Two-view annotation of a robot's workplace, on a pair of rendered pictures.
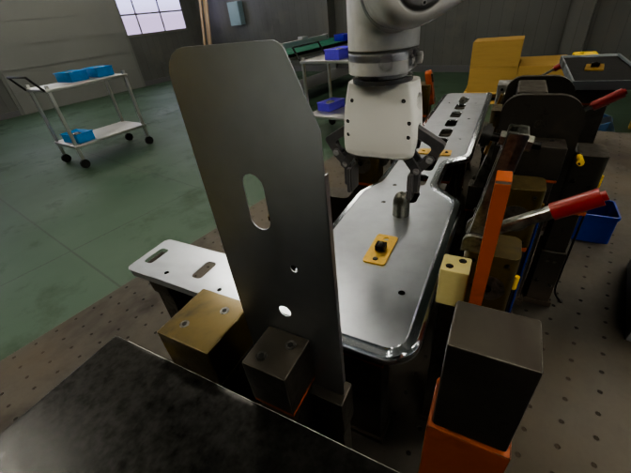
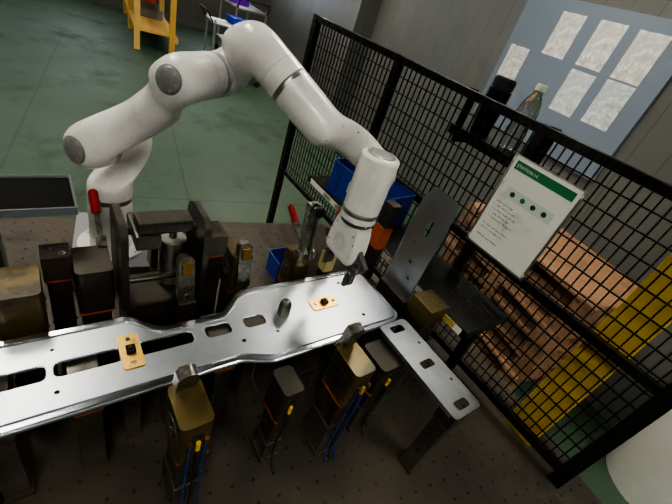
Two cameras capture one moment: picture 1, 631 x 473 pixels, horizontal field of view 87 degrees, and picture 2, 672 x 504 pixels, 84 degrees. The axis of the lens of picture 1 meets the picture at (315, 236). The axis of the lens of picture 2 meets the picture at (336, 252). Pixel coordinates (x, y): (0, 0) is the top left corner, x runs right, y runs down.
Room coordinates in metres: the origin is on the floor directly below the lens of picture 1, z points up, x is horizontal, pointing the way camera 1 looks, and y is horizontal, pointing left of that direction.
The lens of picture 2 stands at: (1.21, 0.06, 1.68)
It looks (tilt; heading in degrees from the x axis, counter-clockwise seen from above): 33 degrees down; 194
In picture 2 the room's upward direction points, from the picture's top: 20 degrees clockwise
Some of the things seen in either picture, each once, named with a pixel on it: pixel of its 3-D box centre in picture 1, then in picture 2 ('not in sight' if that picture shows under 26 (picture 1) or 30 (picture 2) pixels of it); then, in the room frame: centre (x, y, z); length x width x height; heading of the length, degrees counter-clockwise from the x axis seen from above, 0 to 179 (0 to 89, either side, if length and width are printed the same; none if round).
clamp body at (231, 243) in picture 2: (504, 267); (227, 295); (0.50, -0.37, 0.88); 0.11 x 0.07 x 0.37; 59
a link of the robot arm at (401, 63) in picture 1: (384, 62); (358, 213); (0.46, -0.11, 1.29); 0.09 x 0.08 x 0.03; 59
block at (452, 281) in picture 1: (440, 352); (314, 297); (0.33, -0.18, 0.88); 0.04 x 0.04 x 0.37; 59
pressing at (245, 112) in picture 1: (276, 261); (418, 245); (0.24, 0.04, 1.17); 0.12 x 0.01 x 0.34; 59
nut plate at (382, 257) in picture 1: (380, 247); (324, 301); (0.46, -0.11, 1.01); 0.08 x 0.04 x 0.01; 149
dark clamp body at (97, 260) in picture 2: not in sight; (96, 316); (0.78, -0.55, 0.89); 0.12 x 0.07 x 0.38; 59
